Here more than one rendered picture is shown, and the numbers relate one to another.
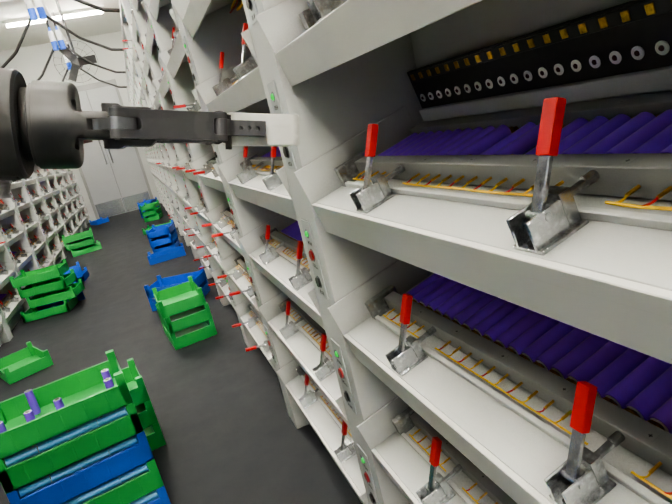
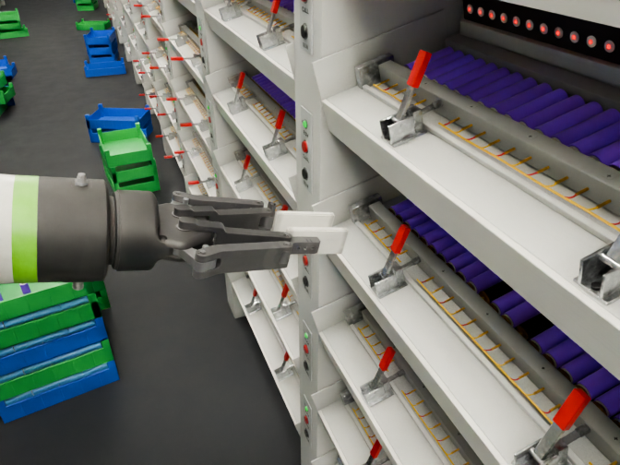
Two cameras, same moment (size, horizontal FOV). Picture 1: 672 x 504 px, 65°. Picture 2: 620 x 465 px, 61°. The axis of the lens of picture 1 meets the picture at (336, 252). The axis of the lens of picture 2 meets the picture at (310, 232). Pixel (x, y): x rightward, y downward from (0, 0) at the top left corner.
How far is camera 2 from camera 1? 0.32 m
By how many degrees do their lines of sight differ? 18
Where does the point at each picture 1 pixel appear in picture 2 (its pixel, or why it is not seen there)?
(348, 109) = not seen: hidden behind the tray
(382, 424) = (331, 394)
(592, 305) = not seen: outside the picture
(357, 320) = (333, 322)
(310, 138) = (333, 176)
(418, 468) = (356, 442)
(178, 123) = (251, 259)
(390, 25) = (464, 239)
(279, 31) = (331, 79)
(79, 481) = (40, 352)
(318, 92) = not seen: hidden behind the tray
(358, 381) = (321, 364)
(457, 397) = (414, 450)
